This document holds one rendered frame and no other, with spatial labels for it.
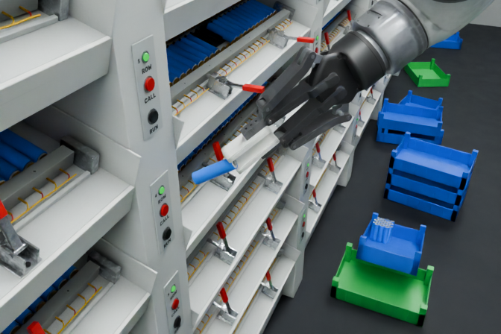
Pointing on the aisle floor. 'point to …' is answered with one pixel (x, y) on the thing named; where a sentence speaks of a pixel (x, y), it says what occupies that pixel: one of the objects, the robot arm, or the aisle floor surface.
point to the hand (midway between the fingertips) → (250, 146)
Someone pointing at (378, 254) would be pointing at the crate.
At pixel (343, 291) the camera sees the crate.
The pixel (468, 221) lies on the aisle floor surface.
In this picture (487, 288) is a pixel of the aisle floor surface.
